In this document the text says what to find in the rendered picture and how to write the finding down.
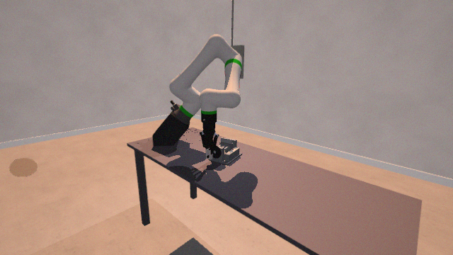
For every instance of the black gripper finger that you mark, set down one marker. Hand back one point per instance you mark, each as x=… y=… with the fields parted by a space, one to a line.
x=212 y=144
x=205 y=142

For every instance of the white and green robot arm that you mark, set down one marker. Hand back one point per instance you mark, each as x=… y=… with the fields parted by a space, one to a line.
x=209 y=99

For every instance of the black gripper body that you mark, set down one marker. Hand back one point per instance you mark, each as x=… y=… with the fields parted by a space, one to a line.
x=209 y=128

